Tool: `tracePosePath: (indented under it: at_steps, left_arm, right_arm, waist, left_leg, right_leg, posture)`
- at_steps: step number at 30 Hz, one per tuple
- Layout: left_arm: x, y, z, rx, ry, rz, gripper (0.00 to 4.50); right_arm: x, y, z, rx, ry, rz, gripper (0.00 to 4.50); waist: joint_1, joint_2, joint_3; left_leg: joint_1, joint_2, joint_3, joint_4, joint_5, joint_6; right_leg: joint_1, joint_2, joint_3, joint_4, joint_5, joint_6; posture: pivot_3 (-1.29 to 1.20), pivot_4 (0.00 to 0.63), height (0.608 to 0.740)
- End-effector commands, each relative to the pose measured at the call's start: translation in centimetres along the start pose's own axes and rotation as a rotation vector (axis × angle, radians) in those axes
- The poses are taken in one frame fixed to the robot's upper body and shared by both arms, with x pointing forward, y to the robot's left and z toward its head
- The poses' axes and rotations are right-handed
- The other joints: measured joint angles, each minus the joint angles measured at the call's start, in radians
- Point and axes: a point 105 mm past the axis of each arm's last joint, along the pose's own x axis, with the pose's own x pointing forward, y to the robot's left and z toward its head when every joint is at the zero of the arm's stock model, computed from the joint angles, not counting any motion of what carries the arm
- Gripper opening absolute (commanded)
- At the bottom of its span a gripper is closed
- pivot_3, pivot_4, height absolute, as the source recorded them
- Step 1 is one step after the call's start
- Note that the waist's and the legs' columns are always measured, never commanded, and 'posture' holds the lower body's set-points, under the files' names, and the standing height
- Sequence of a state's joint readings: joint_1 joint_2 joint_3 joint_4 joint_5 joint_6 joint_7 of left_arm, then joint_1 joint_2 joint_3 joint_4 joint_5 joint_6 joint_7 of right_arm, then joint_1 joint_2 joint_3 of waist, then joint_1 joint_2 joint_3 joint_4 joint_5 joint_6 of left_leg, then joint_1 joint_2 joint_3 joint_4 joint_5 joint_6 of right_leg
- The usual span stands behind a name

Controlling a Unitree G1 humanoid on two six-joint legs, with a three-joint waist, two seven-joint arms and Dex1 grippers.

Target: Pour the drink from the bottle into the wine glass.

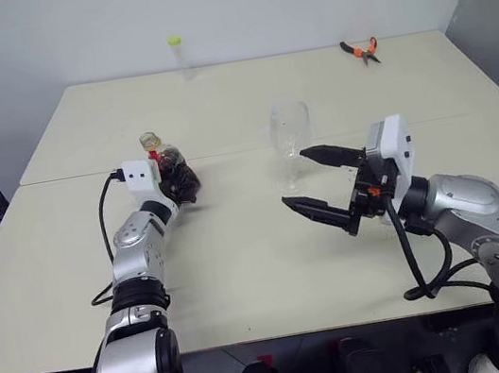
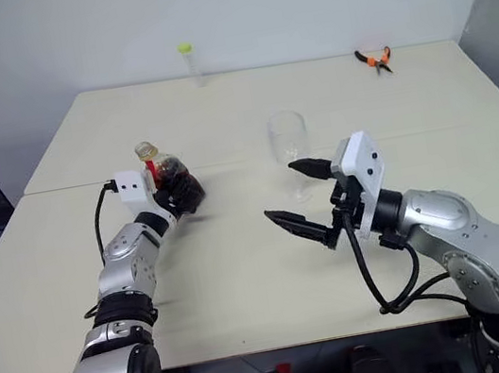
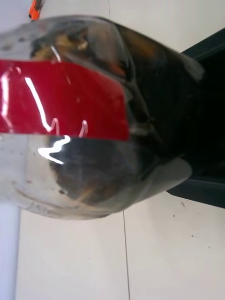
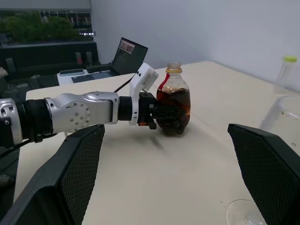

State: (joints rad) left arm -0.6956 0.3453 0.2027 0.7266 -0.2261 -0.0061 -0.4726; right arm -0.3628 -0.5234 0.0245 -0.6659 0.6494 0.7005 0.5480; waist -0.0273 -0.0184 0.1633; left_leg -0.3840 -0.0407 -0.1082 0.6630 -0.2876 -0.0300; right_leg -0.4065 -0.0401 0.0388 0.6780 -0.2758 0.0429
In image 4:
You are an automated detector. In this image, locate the black partition panel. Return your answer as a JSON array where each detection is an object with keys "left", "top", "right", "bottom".
[{"left": 0, "top": 41, "right": 98, "bottom": 82}]

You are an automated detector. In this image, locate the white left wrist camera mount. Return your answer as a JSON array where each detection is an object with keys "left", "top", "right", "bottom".
[{"left": 127, "top": 62, "right": 159, "bottom": 127}]

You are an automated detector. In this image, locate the black laptop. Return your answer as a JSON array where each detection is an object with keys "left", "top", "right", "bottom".
[{"left": 71, "top": 37, "right": 149, "bottom": 84}]

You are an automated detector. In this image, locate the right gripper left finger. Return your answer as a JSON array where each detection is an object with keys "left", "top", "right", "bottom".
[{"left": 0, "top": 123, "right": 105, "bottom": 225}]

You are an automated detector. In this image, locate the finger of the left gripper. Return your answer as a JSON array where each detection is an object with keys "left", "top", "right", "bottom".
[{"left": 149, "top": 102, "right": 191, "bottom": 120}]

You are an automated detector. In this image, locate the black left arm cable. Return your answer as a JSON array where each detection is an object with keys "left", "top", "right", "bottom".
[{"left": 113, "top": 74, "right": 137, "bottom": 93}]

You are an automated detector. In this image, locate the flat grey white device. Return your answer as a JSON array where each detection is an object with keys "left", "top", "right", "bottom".
[{"left": 59, "top": 68, "right": 85, "bottom": 76}]

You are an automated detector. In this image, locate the dark soda bottle red cap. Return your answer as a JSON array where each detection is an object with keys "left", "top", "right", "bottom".
[{"left": 156, "top": 61, "right": 192, "bottom": 137}]

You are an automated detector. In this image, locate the clear tube with yellow-green cap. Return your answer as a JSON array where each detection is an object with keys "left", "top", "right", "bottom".
[{"left": 273, "top": 55, "right": 298, "bottom": 93}]

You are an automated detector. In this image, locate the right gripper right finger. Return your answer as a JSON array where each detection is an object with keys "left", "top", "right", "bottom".
[{"left": 227, "top": 123, "right": 300, "bottom": 225}]

